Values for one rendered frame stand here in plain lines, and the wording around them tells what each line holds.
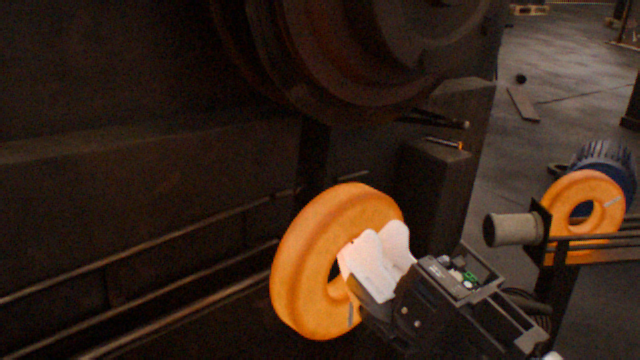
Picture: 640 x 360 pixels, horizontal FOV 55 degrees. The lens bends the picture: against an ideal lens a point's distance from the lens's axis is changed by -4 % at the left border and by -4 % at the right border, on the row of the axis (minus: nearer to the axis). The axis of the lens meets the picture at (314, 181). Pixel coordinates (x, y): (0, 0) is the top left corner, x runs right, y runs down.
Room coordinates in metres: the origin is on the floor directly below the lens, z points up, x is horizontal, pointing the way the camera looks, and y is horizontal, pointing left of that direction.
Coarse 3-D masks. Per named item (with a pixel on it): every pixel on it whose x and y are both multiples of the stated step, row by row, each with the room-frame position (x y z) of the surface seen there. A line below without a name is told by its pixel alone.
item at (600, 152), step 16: (592, 144) 2.85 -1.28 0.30; (608, 144) 2.80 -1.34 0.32; (576, 160) 2.69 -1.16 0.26; (592, 160) 2.54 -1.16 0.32; (608, 160) 2.54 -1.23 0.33; (624, 160) 2.59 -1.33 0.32; (608, 176) 2.46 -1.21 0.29; (624, 176) 2.45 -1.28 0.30; (624, 192) 2.43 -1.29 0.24; (576, 208) 2.49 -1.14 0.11; (592, 208) 2.47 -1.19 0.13
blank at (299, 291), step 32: (352, 192) 0.54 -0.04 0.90; (320, 224) 0.50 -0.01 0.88; (352, 224) 0.53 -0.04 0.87; (384, 224) 0.56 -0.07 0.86; (288, 256) 0.49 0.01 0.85; (320, 256) 0.50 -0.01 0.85; (288, 288) 0.48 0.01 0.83; (320, 288) 0.50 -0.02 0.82; (288, 320) 0.49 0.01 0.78; (320, 320) 0.51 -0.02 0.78; (352, 320) 0.54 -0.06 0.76
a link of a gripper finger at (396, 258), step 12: (384, 228) 0.53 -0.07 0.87; (396, 228) 0.53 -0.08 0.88; (384, 240) 0.53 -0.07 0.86; (396, 240) 0.52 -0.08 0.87; (384, 252) 0.53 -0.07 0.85; (396, 252) 0.52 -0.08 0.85; (408, 252) 0.51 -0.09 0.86; (384, 264) 0.52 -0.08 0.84; (396, 264) 0.52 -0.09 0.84; (408, 264) 0.51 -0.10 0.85; (396, 276) 0.51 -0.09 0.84
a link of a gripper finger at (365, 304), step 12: (348, 276) 0.50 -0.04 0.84; (348, 288) 0.49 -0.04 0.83; (360, 288) 0.48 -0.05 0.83; (360, 300) 0.47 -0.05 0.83; (372, 300) 0.47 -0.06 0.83; (360, 312) 0.47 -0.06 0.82; (372, 312) 0.46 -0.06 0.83; (384, 312) 0.46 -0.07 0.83; (372, 324) 0.46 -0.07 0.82; (384, 324) 0.45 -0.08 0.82; (384, 336) 0.45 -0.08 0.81; (396, 336) 0.45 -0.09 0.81
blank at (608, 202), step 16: (576, 176) 1.02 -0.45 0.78; (592, 176) 1.01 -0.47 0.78; (560, 192) 1.00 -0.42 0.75; (576, 192) 1.00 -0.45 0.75; (592, 192) 1.01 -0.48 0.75; (608, 192) 1.02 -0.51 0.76; (560, 208) 1.00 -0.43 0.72; (608, 208) 1.02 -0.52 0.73; (624, 208) 1.02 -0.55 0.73; (560, 224) 1.00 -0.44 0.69; (592, 224) 1.03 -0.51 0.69; (608, 224) 1.02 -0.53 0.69; (592, 240) 1.02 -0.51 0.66; (608, 240) 1.02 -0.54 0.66
